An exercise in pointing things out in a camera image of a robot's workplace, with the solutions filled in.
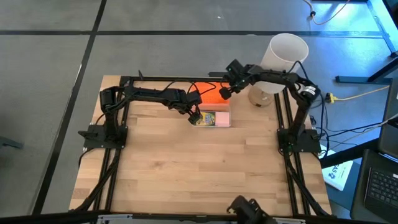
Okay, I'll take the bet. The green crayon box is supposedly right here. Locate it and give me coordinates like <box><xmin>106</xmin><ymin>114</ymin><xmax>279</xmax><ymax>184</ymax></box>
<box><xmin>193</xmin><ymin>111</ymin><xmax>216</xmax><ymax>127</ymax></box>

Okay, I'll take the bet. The pink sticky notes pad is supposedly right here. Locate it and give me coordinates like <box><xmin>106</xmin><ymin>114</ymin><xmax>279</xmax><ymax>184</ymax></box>
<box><xmin>215</xmin><ymin>111</ymin><xmax>231</xmax><ymax>127</ymax></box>

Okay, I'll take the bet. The orange plastic box lid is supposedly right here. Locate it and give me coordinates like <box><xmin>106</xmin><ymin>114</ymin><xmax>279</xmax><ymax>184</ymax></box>
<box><xmin>188</xmin><ymin>82</ymin><xmax>231</xmax><ymax>107</ymax></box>

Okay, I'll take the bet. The white shade table lamp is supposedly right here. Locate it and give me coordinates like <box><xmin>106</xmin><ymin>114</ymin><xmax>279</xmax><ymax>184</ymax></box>
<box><xmin>248</xmin><ymin>32</ymin><xmax>310</xmax><ymax>108</ymax></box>

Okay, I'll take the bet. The white paper booklet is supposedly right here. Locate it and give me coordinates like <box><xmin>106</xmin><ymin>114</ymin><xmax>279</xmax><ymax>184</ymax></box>
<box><xmin>321</xmin><ymin>149</ymin><xmax>354</xmax><ymax>192</ymax></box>

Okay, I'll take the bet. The black desk leg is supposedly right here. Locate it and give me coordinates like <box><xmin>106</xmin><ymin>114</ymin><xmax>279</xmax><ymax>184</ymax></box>
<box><xmin>335</xmin><ymin>0</ymin><xmax>398</xmax><ymax>84</ymax></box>

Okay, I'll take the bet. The black laptop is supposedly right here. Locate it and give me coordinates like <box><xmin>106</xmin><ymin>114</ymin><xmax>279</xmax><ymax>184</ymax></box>
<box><xmin>349</xmin><ymin>148</ymin><xmax>398</xmax><ymax>224</ymax></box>

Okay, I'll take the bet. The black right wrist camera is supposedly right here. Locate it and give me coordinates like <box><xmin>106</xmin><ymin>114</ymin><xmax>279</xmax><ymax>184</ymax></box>
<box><xmin>218</xmin><ymin>87</ymin><xmax>233</xmax><ymax>101</ymax></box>

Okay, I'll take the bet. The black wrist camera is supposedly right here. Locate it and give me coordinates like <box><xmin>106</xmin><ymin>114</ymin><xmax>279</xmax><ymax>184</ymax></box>
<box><xmin>218</xmin><ymin>87</ymin><xmax>233</xmax><ymax>101</ymax></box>
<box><xmin>187</xmin><ymin>112</ymin><xmax>203</xmax><ymax>126</ymax></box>

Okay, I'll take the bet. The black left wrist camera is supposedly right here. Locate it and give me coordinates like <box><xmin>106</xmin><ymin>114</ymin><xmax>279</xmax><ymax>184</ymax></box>
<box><xmin>187</xmin><ymin>112</ymin><xmax>203</xmax><ymax>126</ymax></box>

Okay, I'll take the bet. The black aluminium table frame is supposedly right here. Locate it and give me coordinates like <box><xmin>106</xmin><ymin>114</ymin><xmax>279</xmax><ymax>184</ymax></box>
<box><xmin>70</xmin><ymin>70</ymin><xmax>333</xmax><ymax>224</ymax></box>

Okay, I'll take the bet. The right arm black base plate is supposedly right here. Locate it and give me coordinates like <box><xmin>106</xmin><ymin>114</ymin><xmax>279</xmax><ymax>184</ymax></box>
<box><xmin>276</xmin><ymin>127</ymin><xmax>322</xmax><ymax>154</ymax></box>

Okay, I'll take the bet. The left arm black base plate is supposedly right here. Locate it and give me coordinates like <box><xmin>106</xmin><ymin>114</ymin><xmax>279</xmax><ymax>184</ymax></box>
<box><xmin>77</xmin><ymin>123</ymin><xmax>129</xmax><ymax>150</ymax></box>

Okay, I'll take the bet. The orange floor cable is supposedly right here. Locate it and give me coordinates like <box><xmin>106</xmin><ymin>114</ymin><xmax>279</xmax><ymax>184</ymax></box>
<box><xmin>302</xmin><ymin>0</ymin><xmax>351</xmax><ymax>26</ymax></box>

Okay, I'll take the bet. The yellow cable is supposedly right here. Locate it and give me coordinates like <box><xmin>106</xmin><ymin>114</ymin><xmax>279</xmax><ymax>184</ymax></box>
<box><xmin>325</xmin><ymin>85</ymin><xmax>390</xmax><ymax>104</ymax></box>

